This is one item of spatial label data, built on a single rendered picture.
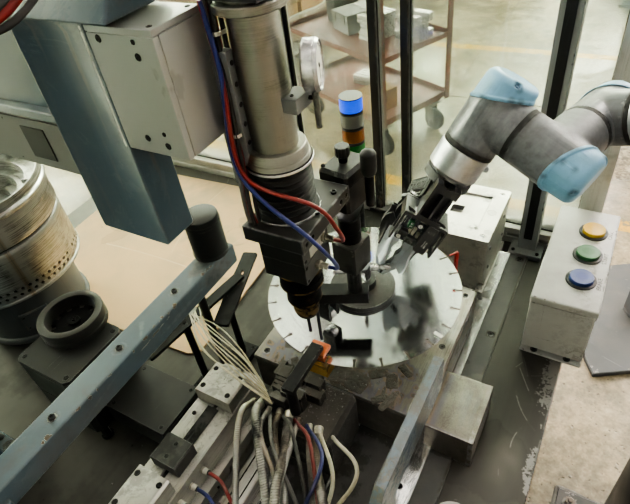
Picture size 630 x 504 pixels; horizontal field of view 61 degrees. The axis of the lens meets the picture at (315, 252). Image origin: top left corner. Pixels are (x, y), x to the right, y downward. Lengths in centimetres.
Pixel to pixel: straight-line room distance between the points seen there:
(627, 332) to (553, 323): 118
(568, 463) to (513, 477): 91
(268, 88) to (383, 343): 46
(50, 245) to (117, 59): 72
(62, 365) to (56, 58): 55
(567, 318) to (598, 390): 104
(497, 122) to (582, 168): 12
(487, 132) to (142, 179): 43
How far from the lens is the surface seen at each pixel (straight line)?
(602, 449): 193
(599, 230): 115
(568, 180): 72
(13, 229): 114
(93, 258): 150
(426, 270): 95
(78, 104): 62
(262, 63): 52
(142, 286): 135
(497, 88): 74
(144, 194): 62
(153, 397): 102
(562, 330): 105
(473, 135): 75
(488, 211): 116
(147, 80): 51
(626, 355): 214
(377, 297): 89
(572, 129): 75
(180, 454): 87
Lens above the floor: 161
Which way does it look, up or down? 41 degrees down
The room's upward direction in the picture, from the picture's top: 9 degrees counter-clockwise
